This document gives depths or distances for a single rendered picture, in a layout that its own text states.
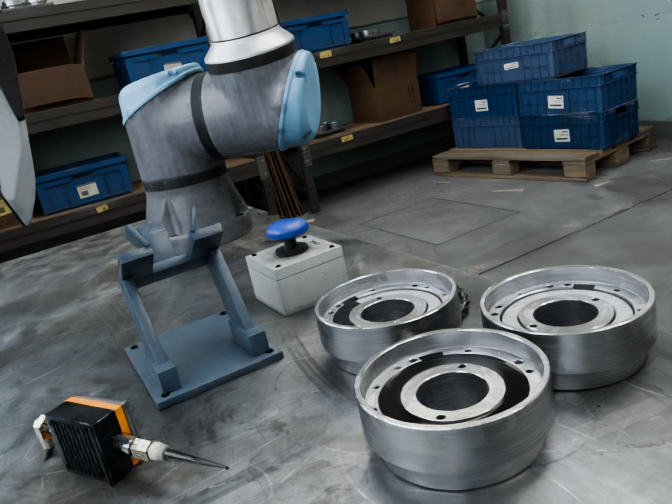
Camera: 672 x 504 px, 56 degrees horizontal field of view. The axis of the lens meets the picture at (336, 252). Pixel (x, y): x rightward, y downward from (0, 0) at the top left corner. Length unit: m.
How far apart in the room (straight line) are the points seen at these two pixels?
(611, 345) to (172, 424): 0.28
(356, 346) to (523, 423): 0.15
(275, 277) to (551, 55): 3.67
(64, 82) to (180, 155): 2.98
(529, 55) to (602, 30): 0.94
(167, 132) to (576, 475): 0.65
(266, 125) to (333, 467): 0.52
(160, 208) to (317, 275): 0.35
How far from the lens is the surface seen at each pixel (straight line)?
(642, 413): 0.39
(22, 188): 0.37
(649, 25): 4.83
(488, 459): 0.33
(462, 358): 0.39
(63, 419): 0.43
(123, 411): 0.42
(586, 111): 4.06
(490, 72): 4.42
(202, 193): 0.86
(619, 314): 0.43
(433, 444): 0.32
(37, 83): 3.81
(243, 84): 0.79
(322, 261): 0.58
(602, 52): 5.06
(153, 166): 0.87
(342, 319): 0.47
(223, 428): 0.44
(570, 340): 0.39
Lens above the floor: 1.02
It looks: 18 degrees down
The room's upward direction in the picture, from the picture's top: 12 degrees counter-clockwise
